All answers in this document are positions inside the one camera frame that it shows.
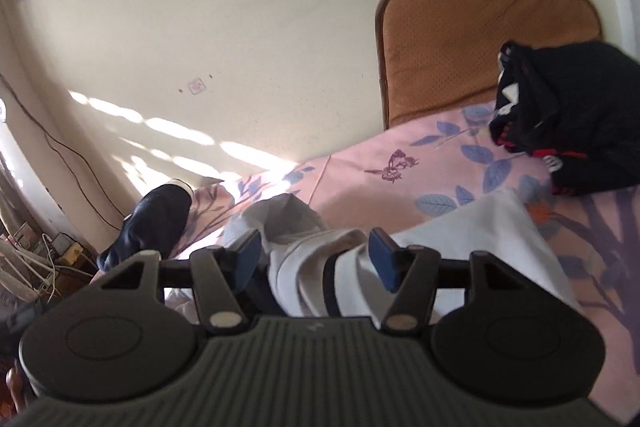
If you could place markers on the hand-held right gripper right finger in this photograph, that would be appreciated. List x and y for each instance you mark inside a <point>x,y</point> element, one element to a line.
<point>385,264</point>

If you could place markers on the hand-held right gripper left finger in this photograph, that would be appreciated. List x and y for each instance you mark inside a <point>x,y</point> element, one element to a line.
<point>247,254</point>

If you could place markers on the white printed t-shirt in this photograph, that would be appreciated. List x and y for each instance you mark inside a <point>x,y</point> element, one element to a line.
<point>450,232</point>

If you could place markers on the pink printed bed sheet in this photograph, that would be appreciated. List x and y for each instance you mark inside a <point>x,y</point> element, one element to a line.
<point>390,202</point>

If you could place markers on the dark navy folded garment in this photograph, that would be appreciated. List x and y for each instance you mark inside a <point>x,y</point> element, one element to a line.
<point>150,222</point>

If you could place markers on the brown perforated cushion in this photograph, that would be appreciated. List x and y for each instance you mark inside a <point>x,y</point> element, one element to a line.
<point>450,47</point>

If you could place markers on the black garment with red stripes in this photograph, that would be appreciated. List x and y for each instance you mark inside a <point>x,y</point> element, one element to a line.
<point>570,122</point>

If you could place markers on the small square wall sticker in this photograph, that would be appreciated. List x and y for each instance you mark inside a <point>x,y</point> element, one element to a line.
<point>196,86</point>

